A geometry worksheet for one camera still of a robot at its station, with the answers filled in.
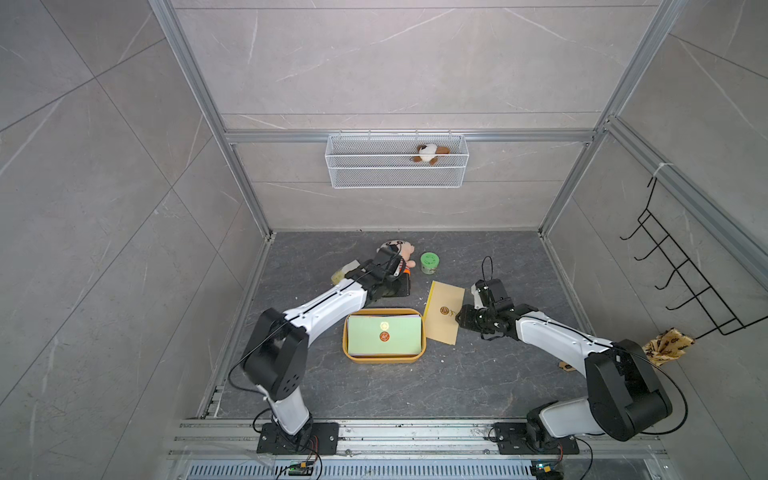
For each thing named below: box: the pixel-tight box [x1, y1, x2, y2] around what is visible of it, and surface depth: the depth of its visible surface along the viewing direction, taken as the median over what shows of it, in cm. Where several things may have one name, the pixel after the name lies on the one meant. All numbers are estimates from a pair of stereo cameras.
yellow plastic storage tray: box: [342, 308, 427, 365], surface depth 88 cm
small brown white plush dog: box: [410, 144, 450, 166], surface depth 90 cm
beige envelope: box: [426, 281, 466, 345], surface depth 99 cm
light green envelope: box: [347, 316, 422, 355], surface depth 88 cm
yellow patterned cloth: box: [643, 327, 695, 367], surface depth 67 cm
